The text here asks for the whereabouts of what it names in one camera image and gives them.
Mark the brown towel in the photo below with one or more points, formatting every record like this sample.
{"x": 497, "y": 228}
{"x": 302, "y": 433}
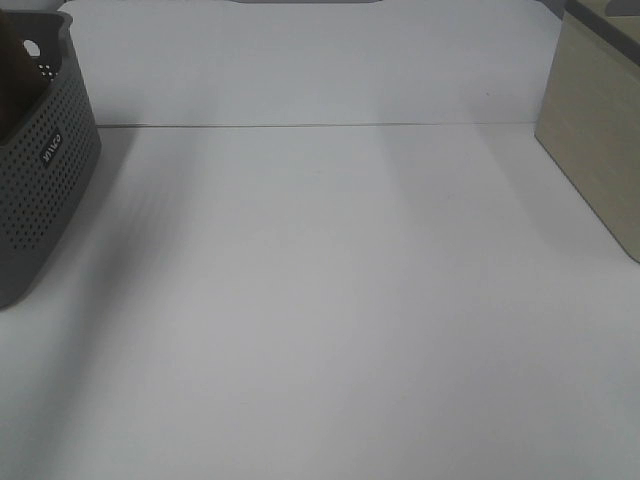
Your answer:
{"x": 21, "y": 80}

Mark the grey perforated plastic basket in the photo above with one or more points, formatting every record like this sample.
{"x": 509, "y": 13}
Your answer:
{"x": 49, "y": 158}

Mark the beige storage box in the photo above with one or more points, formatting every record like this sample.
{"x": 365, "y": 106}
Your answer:
{"x": 589, "y": 117}

